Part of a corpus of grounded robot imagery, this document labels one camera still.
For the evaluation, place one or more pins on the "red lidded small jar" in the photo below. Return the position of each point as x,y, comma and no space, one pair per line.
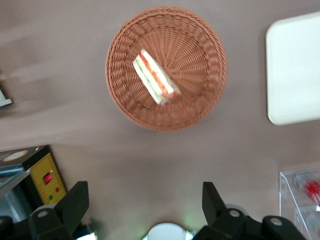
310,187

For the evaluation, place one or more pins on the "grey metal bracket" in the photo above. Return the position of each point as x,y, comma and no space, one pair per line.
3,98

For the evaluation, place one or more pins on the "clear acrylic stepped display shelf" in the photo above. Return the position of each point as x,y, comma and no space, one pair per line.
287,190

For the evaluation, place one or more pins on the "black box with yellow panel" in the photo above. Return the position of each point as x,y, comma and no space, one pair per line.
46,178

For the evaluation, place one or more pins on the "triangular sandwich half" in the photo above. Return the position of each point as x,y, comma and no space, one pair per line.
156,76

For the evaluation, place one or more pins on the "grey metal frame rail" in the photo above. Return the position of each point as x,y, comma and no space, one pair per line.
11,180

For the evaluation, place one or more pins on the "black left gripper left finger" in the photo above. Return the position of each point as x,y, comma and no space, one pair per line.
72,205

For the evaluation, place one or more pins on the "cream white plastic tray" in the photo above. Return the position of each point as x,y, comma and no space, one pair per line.
295,70

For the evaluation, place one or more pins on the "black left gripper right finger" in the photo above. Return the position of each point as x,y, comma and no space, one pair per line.
215,212

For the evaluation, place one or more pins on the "brown round wicker basket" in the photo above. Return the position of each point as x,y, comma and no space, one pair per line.
195,75

